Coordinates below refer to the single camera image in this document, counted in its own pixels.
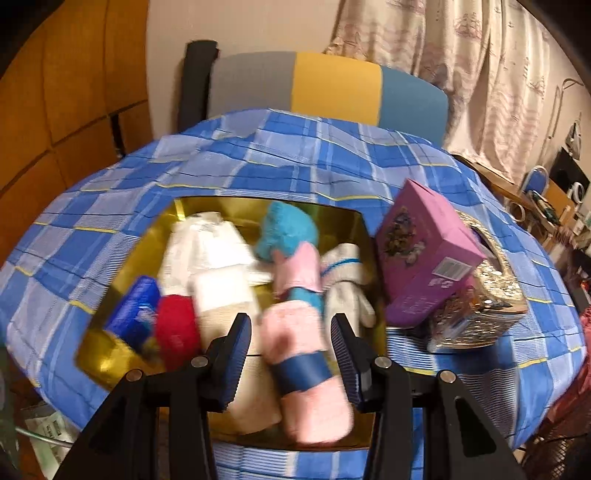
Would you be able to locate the purple cardboard box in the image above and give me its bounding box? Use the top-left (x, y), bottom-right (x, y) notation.
top-left (374, 179), bottom-right (488, 326)

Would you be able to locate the wooden side desk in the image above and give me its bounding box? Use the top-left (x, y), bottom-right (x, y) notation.
top-left (455, 154), bottom-right (578, 241)

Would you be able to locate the ship print curtain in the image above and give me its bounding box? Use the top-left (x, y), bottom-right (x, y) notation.
top-left (323, 0), bottom-right (552, 185)

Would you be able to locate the blue folding chair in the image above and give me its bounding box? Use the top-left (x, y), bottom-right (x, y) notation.
top-left (522, 165), bottom-right (550, 197)

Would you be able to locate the white socks blue stripe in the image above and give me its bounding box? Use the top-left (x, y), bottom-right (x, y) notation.
top-left (318, 243), bottom-right (377, 328)

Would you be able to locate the teal and pink plush toy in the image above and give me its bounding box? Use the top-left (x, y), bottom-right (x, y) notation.
top-left (255, 202), bottom-right (324, 315)

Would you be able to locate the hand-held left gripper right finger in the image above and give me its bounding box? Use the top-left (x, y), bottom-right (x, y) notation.
top-left (330, 313), bottom-right (527, 480)

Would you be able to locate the grey yellow blue chair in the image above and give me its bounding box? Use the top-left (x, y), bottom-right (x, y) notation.
top-left (207, 51), bottom-right (450, 148)

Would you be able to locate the white paper packet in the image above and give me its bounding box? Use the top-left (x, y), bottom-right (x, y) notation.
top-left (25, 406), bottom-right (84, 462)

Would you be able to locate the gold metal tin tray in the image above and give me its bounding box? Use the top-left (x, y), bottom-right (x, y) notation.
top-left (75, 196), bottom-right (389, 450)

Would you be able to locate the blue plaid tablecloth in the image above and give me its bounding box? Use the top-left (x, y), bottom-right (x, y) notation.
top-left (0, 107), bottom-right (587, 480)

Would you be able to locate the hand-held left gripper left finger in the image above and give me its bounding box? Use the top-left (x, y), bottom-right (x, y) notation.
top-left (53, 312), bottom-right (252, 480)

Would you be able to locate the white cloth package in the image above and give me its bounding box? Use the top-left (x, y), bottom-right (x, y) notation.
top-left (159, 211), bottom-right (273, 296)

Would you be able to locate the black monitor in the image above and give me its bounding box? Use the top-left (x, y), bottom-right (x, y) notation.
top-left (549, 148), bottom-right (591, 195)

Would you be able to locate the blue tissue packet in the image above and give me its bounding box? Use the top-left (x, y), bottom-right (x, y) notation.
top-left (104, 275), bottom-right (162, 354)

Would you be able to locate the red soft cloth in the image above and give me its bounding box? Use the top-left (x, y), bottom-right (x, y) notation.
top-left (154, 295), bottom-right (201, 370)

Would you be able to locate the white garment steamer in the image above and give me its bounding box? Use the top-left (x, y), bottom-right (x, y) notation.
top-left (547, 76), bottom-right (587, 160)

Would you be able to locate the wooden wardrobe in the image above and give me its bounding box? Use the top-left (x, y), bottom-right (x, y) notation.
top-left (0, 0), bottom-right (155, 199)

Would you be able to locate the black rolled mat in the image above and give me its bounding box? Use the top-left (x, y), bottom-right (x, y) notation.
top-left (178, 41), bottom-right (218, 134)

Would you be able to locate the beige towel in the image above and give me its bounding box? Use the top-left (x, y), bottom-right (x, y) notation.
top-left (191, 272), bottom-right (282, 435)

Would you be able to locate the black wire mesh basket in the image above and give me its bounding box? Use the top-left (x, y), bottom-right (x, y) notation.
top-left (522, 401), bottom-right (591, 467)

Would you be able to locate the ornate silver tissue box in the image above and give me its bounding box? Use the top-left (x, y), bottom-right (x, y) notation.
top-left (427, 210), bottom-right (529, 354)

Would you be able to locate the pink towel roll blue band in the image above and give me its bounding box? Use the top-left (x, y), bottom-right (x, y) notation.
top-left (260, 302), bottom-right (356, 446)

